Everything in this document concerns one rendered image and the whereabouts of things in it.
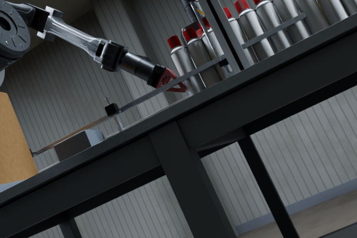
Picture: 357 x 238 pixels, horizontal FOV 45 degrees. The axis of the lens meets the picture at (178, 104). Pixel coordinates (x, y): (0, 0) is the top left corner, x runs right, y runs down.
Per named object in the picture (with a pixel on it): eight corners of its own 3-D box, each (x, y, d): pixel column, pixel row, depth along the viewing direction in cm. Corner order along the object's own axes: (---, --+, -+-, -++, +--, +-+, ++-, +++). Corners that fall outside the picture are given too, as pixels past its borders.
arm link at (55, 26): (32, 33, 153) (42, 4, 151) (46, 37, 157) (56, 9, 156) (103, 72, 126) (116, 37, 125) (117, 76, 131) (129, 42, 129)
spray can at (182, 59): (211, 97, 125) (181, 35, 128) (208, 95, 120) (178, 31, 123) (195, 105, 126) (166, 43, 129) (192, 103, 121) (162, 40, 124)
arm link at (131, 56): (115, 67, 126) (122, 49, 125) (124, 68, 133) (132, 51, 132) (135, 77, 125) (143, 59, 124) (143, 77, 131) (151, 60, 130)
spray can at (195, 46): (227, 90, 124) (196, 28, 127) (226, 87, 119) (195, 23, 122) (210, 97, 125) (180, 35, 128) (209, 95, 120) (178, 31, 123)
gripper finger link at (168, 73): (193, 81, 128) (166, 67, 130) (188, 78, 121) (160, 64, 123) (183, 101, 128) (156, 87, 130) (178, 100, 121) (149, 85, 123)
